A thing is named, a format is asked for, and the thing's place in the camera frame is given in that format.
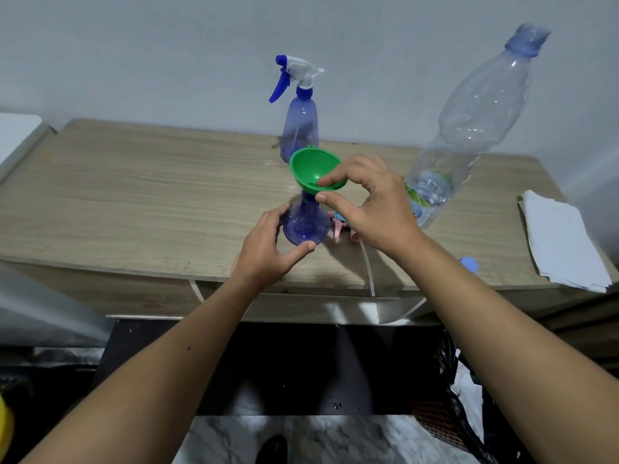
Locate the pink and light blue spray head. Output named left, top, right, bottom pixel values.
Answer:
left=328, top=209, right=376, bottom=298

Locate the black trash bin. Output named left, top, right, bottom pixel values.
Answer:
left=411, top=328, right=533, bottom=464

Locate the clear plastic water bottle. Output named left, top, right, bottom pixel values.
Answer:
left=404, top=23, right=551, bottom=230

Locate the stack of white paper sheets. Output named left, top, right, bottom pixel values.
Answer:
left=518, top=189, right=613, bottom=294

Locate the white side table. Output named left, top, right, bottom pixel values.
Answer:
left=0, top=113, right=55, bottom=182

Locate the green plastic funnel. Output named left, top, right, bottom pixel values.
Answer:
left=289, top=146, right=348, bottom=194

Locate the person's left forearm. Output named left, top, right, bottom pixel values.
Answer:
left=21, top=275, right=267, bottom=464

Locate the person's left hand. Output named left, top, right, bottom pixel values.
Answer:
left=231, top=201, right=317, bottom=291

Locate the yellow plastic bucket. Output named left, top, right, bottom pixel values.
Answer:
left=0, top=396, right=14, bottom=459

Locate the person's right forearm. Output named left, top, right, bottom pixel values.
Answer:
left=398, top=236, right=619, bottom=464

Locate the white blue trigger sprayer head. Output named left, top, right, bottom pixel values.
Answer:
left=268, top=54, right=326, bottom=104

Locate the brown curtain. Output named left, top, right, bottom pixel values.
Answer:
left=536, top=289, right=619, bottom=372

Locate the crumpled white paper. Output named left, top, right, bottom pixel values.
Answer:
left=449, top=362, right=484, bottom=443

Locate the blue spray bottle body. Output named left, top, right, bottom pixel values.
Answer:
left=279, top=86, right=320, bottom=165

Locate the person's right hand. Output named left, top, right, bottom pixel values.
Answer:
left=315, top=154, right=429, bottom=259

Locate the round blue spray bottle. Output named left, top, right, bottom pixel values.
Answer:
left=282, top=190, right=331, bottom=246

